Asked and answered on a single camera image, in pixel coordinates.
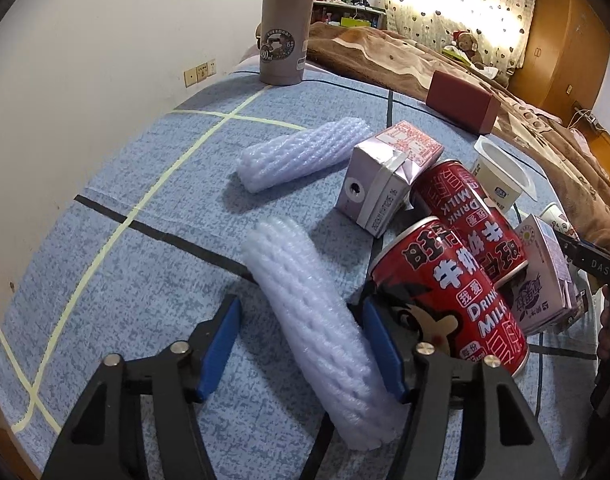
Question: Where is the silver lilac drink carton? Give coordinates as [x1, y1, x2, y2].
[335, 121, 444, 238]

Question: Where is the brown teddy bear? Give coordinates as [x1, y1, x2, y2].
[452, 30, 486, 66]

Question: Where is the white foam net sleeve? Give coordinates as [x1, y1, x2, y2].
[236, 117, 373, 193]
[240, 220, 420, 451]

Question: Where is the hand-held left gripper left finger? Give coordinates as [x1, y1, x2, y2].
[45, 294, 243, 480]

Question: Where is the grey thermos flask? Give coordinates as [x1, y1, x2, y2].
[257, 0, 322, 86]

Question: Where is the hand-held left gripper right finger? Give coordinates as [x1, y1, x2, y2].
[347, 280, 563, 480]

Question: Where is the blue checked sheet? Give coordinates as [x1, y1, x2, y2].
[0, 62, 606, 480]

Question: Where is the cluttered white shelf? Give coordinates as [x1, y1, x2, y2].
[312, 0, 388, 31]

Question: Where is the small printed paper cup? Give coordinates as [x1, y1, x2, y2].
[539, 202, 578, 241]

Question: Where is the white yogurt cup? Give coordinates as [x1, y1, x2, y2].
[472, 136, 539, 214]

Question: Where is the dark red box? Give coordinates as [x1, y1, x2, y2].
[426, 70, 502, 135]

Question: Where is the red milk can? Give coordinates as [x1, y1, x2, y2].
[369, 216, 530, 377]
[410, 159, 529, 281]

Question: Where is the brown patterned blanket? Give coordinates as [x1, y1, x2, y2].
[305, 22, 610, 281]

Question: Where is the wooden nightstand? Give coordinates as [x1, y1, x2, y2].
[572, 102, 610, 176]

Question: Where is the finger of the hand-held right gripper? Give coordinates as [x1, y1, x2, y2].
[555, 230, 586, 263]

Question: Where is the purple drink carton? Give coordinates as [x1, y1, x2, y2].
[502, 214, 578, 336]

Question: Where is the dotted cream curtain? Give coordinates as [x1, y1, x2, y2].
[385, 0, 538, 73]

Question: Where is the wooden wardrobe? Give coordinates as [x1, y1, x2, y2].
[510, 0, 610, 121]

